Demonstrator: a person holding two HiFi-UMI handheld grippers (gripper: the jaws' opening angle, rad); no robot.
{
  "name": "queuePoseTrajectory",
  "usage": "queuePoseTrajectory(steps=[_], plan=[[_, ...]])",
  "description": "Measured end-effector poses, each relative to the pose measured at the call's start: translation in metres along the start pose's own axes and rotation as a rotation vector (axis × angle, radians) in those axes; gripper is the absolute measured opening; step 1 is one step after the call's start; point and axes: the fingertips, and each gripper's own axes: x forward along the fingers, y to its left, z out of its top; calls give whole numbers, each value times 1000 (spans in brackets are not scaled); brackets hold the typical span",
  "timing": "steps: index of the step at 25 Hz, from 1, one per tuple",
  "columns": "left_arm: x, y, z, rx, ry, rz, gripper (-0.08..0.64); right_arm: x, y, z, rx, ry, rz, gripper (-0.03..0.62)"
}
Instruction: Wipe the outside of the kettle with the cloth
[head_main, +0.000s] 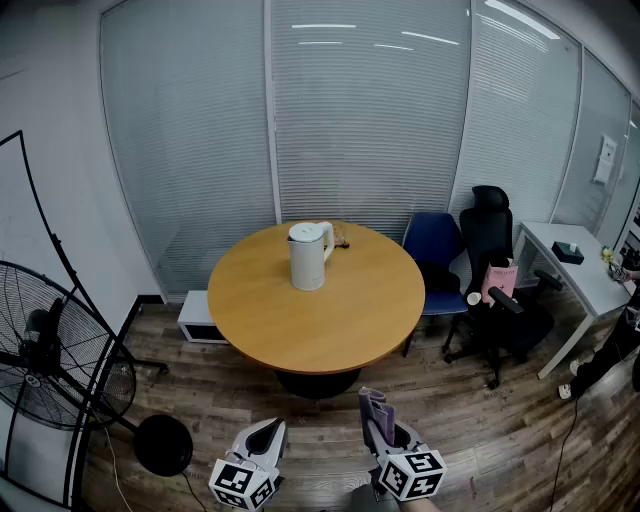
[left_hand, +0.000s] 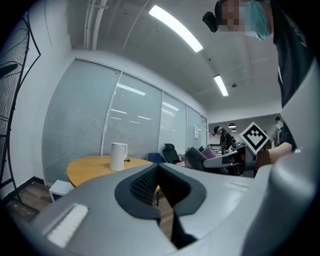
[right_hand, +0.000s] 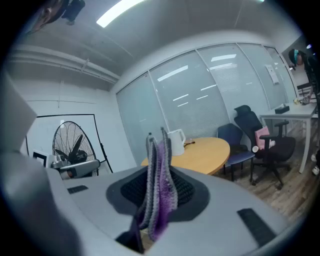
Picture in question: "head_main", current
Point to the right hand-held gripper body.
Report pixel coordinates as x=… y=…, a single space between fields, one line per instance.
x=412 y=475

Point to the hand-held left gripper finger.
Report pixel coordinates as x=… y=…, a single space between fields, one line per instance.
x=280 y=445
x=245 y=440

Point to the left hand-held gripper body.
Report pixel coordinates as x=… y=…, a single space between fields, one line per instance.
x=235 y=480

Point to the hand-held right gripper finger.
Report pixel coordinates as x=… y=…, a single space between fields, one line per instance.
x=412 y=440
x=376 y=440

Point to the purple and grey cloth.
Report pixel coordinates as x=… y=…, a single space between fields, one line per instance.
x=382 y=422

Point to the white electric kettle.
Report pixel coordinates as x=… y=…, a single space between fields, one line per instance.
x=307 y=265

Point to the person's right forearm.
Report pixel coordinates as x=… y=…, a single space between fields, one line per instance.
x=420 y=507

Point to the black round table base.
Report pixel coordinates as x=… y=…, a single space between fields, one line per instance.
x=317 y=385

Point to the white low cabinet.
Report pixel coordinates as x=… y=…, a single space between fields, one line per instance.
x=197 y=310

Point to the white paper cup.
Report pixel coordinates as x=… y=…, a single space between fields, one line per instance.
x=473 y=298

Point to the black bag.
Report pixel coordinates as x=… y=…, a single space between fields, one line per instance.
x=437 y=277

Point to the blue chair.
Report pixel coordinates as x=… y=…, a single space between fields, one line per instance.
x=432 y=235

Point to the black office chair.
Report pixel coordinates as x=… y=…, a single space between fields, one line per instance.
x=487 y=230

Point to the black floor fan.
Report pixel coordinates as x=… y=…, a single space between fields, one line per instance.
x=37 y=325

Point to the white desk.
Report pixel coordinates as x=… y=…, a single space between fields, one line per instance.
x=595 y=285

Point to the dark tissue box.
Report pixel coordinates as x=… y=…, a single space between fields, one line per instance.
x=567 y=252

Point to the yellow flower bunch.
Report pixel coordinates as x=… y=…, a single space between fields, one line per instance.
x=608 y=255

